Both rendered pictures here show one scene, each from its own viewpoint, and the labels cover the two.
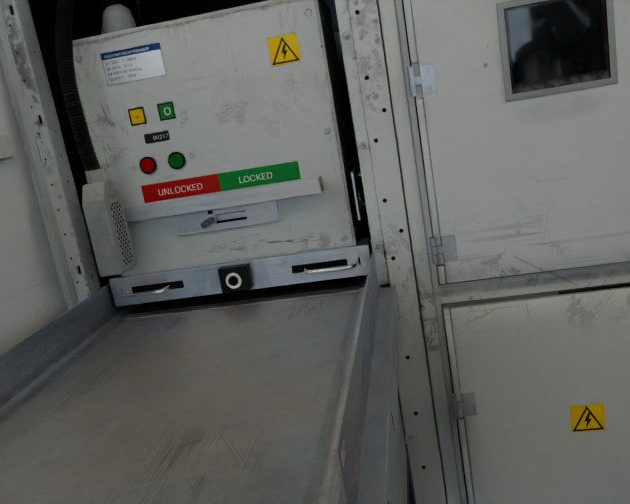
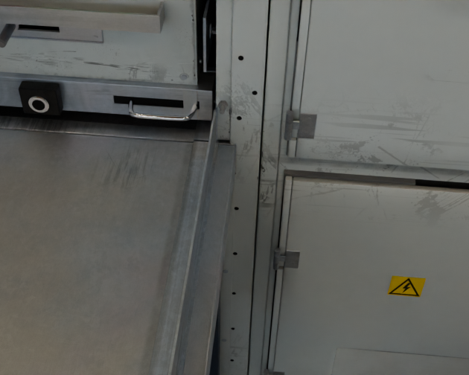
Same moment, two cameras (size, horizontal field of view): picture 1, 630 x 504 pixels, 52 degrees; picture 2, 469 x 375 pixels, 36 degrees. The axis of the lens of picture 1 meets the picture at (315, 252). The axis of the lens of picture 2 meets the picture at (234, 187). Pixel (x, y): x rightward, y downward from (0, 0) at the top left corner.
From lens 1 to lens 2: 0.51 m
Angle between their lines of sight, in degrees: 32
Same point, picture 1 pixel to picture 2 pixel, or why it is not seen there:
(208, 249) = (7, 56)
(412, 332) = (246, 188)
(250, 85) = not seen: outside the picture
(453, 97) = not seen: outside the picture
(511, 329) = (354, 208)
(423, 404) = (244, 248)
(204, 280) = (1, 91)
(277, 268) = (95, 94)
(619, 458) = (424, 317)
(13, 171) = not seen: outside the picture
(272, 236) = (91, 56)
